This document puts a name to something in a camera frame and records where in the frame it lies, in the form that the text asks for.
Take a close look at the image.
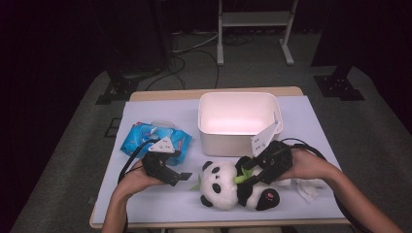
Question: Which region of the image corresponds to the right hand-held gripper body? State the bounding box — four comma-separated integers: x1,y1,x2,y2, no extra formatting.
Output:
250,120,294,185

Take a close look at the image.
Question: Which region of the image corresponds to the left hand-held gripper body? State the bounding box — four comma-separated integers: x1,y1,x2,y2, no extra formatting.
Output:
141,135,182,187

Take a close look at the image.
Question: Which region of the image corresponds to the blue wet wipes pack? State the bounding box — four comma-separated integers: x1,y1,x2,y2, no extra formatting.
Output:
120,119,193,167

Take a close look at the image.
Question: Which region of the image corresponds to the white storage box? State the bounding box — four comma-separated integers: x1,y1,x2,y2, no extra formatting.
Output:
197,91,285,158

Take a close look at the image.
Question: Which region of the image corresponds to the panda plush toy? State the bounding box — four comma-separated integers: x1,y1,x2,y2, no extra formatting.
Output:
190,155,281,212

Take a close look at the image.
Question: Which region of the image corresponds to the white wet wipe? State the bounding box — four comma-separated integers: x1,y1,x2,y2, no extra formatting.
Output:
284,177,326,204

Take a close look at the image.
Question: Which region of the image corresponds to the person's left hand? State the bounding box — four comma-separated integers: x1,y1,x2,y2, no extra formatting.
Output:
118,159,167,199

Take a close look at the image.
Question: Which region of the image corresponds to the person's right hand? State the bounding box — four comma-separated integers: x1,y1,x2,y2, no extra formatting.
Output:
277,148,337,184

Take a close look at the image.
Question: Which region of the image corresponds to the black square floor hatch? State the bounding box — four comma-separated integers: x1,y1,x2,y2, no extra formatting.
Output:
104,117,122,139

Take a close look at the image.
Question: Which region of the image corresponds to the light wooden table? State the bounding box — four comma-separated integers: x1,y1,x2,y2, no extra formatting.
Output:
88,85,351,229

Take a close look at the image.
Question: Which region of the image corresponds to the black stand base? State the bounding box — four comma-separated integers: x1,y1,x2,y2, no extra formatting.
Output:
313,64,366,102
95,77,140,106

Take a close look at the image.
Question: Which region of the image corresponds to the left hand-held gripper cable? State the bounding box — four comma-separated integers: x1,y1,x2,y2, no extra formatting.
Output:
117,138,157,233

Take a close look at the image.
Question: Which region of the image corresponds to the hand-held gripper cable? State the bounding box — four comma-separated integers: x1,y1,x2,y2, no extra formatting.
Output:
279,137,368,233
117,138,157,233

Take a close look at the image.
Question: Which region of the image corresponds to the right hand-held gripper cable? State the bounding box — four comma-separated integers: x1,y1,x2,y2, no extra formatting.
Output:
279,137,368,233

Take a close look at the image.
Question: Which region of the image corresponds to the black floor cable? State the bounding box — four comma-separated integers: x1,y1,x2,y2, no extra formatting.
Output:
190,49,222,89
144,55,188,91

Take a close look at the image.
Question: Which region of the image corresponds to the grey floor cable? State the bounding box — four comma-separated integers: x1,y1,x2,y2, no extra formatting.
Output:
172,32,222,54

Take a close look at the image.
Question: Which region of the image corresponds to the bundle of floor cables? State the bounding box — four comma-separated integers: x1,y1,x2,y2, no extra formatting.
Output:
223,32,257,47

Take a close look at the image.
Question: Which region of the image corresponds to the white metal stand frame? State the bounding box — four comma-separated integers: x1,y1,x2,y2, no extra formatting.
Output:
216,0,299,67

